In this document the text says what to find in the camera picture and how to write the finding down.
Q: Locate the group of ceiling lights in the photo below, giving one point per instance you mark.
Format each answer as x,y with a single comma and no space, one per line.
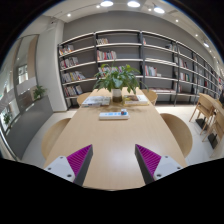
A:
133,4

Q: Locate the grey shelf unit with books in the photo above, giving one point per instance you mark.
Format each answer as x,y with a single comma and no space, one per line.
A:
128,36

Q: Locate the white grey book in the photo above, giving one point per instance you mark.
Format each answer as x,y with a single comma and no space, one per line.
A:
95,101

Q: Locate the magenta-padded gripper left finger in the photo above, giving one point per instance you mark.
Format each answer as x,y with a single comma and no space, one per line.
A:
58,166

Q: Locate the small green floor plant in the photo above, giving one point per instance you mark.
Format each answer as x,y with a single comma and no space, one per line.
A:
39,92
7,117

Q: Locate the white power strip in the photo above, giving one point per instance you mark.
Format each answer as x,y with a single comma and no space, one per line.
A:
108,115

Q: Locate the green potted plant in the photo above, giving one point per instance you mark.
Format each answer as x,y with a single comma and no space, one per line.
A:
115,80

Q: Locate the group of wooden chairs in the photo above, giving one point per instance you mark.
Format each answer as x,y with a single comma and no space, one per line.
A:
203,108

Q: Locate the picture-cover book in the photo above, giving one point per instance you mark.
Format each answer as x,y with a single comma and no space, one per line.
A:
135,98

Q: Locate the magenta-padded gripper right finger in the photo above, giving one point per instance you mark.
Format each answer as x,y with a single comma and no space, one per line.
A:
166,165

